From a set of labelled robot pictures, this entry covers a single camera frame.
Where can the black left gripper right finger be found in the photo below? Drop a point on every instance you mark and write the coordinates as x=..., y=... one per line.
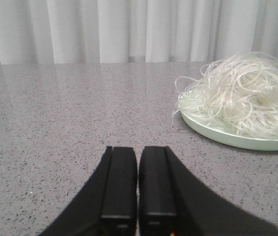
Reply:
x=173, y=202

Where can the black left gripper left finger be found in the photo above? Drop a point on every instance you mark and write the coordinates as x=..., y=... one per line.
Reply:
x=107, y=203

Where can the translucent white vermicelli bundle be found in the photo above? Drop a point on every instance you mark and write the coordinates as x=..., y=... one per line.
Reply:
x=237, y=95

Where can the light green round plate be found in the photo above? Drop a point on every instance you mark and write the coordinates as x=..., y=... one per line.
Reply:
x=230, y=139

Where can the white pleated curtain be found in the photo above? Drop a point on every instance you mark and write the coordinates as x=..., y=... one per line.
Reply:
x=106, y=31

